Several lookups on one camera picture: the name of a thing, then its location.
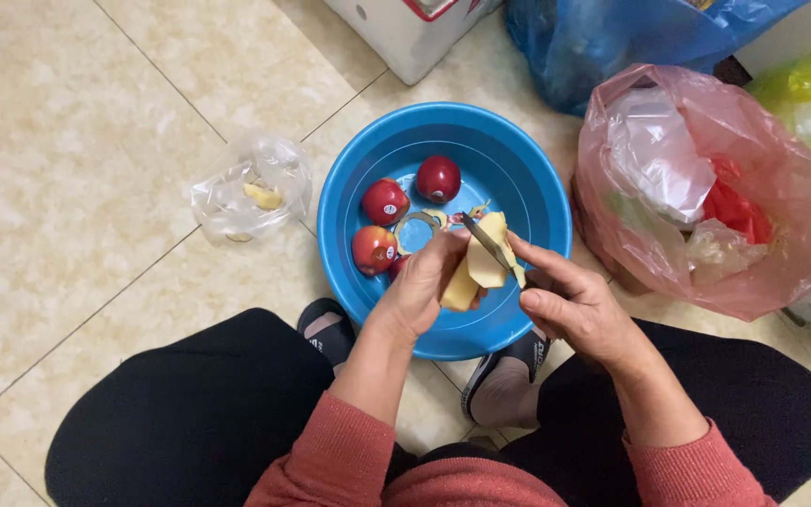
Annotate small metal knife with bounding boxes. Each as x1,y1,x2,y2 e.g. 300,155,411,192
462,213,528,291

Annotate curled apple peel strip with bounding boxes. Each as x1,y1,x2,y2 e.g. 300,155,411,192
394,207,450,257

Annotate red apple with round sticker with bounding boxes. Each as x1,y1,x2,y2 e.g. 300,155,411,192
361,178,411,227

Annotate peeled yellow apple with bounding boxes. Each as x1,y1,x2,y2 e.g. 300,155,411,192
440,211,528,314

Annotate black slipper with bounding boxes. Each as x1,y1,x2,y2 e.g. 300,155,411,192
297,297,358,372
461,327,553,423

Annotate blue plastic bag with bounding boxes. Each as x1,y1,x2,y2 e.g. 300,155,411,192
503,0,811,118

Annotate person's left hand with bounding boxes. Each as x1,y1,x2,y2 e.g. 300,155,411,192
367,229,489,347

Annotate dark red apple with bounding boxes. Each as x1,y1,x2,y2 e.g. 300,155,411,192
416,155,462,205

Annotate pink plastic bag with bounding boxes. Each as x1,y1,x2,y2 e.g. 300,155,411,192
572,63,811,323

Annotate red yellow apple with sticker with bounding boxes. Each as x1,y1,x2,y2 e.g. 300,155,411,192
351,225,398,277

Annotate yellow apple piece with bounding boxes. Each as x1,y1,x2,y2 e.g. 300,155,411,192
243,182,284,211

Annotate blue plastic basin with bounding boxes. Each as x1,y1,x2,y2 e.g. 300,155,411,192
316,102,573,362

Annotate white plastic bag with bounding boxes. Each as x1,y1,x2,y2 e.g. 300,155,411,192
605,87,718,228

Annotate red plastic bag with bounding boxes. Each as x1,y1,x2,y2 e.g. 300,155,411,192
701,158,774,245

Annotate clear plastic bag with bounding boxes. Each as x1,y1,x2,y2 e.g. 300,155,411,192
190,133,314,243

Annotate person's black trousers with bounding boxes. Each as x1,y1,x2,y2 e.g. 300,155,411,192
44,307,811,507

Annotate person's right hand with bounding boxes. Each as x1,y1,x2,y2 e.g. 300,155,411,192
507,232,635,369

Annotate white box with red trim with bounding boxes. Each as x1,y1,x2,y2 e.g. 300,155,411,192
321,0,504,87

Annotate person's red sweater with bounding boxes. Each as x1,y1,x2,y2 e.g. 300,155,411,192
244,392,780,507

